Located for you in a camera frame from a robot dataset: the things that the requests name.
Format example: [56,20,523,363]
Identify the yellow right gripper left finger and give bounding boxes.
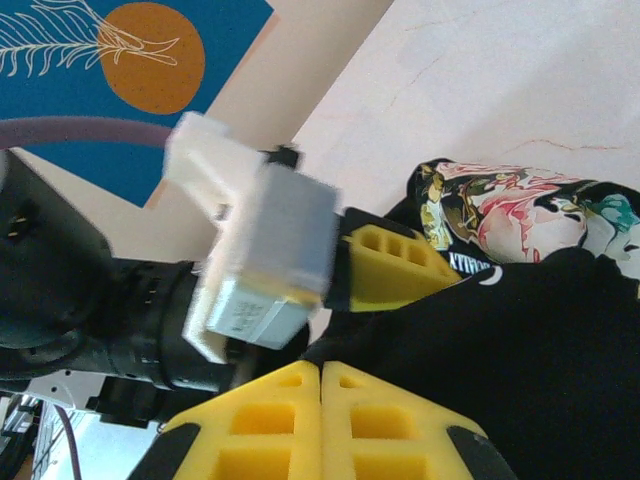
[127,360,324,480]

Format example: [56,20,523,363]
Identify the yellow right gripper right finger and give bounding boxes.
[319,360,519,480]

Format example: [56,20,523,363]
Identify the black printed t-shirt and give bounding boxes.
[303,158,640,480]

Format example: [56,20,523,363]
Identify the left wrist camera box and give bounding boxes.
[163,110,344,366]

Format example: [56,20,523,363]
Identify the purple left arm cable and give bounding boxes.
[0,117,176,480]

